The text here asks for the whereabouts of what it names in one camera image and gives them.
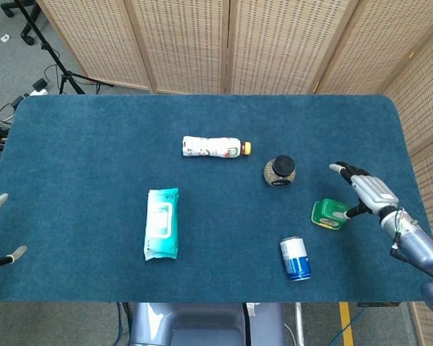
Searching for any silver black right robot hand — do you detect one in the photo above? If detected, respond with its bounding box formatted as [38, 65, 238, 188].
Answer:
[328, 161, 401, 221]

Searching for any green container with yellow lid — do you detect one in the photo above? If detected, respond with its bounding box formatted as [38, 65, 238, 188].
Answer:
[310, 198, 350, 231]

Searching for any teal wet wipe pack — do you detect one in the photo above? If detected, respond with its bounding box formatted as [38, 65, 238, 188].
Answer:
[143, 187, 180, 262]

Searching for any round spice jar black lid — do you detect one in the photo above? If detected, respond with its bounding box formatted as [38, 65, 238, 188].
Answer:
[263, 154, 297, 188]

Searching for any blue and white drink can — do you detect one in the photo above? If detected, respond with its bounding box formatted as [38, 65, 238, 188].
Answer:
[279, 236, 312, 282]

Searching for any dark blue table cloth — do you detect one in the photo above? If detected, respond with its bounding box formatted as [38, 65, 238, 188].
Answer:
[0, 94, 433, 303]

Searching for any yellow floor tape strip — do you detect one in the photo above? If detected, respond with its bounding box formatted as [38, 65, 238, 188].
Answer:
[338, 302, 355, 346]

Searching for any metal table leg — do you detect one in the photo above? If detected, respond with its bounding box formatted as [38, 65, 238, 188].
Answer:
[294, 302, 306, 346]

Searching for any black tripod stand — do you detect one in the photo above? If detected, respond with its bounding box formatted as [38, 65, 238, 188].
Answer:
[14, 0, 113, 95]

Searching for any white-labelled bottle with yellow cap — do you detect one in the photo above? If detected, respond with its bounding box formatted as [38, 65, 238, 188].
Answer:
[182, 135, 253, 159]

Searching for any black office chair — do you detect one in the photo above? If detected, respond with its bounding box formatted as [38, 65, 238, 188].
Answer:
[0, 0, 43, 46]

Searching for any blue-grey robot torso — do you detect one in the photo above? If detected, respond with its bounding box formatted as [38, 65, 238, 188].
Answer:
[129, 302, 286, 346]

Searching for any woven wooden folding screen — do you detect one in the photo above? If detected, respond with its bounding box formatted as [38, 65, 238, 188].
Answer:
[35, 0, 433, 346]

